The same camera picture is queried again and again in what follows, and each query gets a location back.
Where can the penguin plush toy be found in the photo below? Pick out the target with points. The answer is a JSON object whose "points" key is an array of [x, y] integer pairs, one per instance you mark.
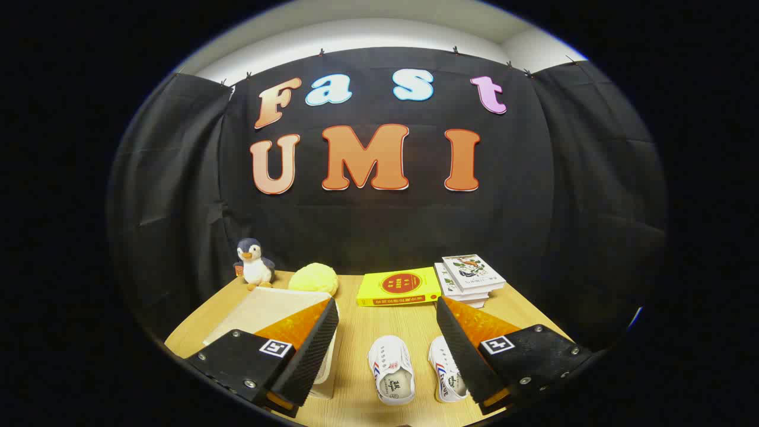
{"points": [[256, 270]]}

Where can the yellow round plush toy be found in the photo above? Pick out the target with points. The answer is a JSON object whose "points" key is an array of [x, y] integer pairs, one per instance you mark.
{"points": [[314, 279]]}

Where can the yellow book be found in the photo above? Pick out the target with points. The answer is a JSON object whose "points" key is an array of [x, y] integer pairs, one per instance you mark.
{"points": [[397, 284]]}

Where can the black backdrop cloth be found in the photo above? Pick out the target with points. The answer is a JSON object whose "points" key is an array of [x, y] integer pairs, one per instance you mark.
{"points": [[385, 225]]}

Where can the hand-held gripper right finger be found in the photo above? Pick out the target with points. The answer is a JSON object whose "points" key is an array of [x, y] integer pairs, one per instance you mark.
{"points": [[462, 356]]}

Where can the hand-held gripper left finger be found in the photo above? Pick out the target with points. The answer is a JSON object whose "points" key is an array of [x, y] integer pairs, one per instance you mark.
{"points": [[311, 356]]}

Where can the white paperback book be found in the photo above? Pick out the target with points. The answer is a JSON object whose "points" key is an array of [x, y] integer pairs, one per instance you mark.
{"points": [[472, 273], [474, 302], [445, 281]]}

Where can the beige fabric storage box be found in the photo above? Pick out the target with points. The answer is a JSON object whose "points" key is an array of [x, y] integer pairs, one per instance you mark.
{"points": [[267, 308]]}

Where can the white canvas shoe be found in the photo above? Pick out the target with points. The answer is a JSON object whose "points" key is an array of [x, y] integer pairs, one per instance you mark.
{"points": [[388, 362], [445, 367]]}

